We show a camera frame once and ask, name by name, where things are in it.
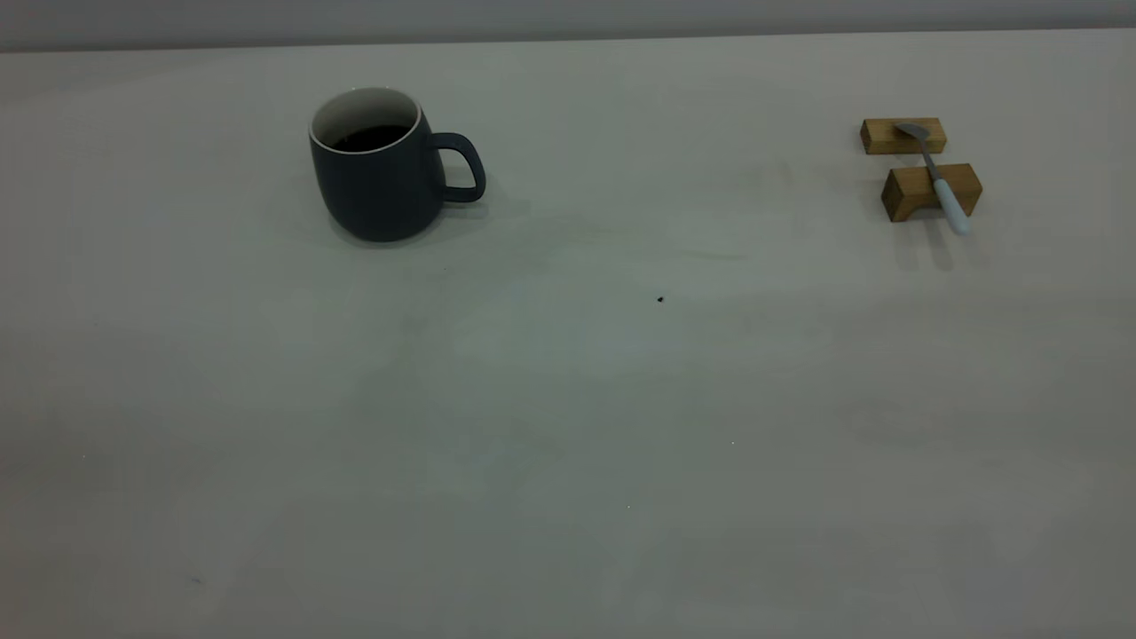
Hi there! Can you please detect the dark grey ceramic mug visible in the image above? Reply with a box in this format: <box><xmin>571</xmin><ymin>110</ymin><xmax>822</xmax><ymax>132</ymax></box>
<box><xmin>308</xmin><ymin>87</ymin><xmax>487</xmax><ymax>243</ymax></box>

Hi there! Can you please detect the metal spoon with pale handle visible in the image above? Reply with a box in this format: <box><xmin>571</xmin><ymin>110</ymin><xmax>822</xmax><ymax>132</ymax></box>
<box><xmin>894</xmin><ymin>122</ymin><xmax>973</xmax><ymax>236</ymax></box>

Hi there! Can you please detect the dark coffee liquid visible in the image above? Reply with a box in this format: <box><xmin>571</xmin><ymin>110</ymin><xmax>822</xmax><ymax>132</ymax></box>
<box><xmin>332</xmin><ymin>125</ymin><xmax>414</xmax><ymax>153</ymax></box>

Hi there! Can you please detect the flat rectangular wooden block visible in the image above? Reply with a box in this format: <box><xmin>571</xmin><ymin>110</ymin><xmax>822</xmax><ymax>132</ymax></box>
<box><xmin>860</xmin><ymin>117</ymin><xmax>948</xmax><ymax>156</ymax></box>

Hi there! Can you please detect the arched wooden block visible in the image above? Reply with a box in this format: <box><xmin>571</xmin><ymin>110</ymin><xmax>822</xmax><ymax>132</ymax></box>
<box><xmin>880</xmin><ymin>162</ymin><xmax>984</xmax><ymax>224</ymax></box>

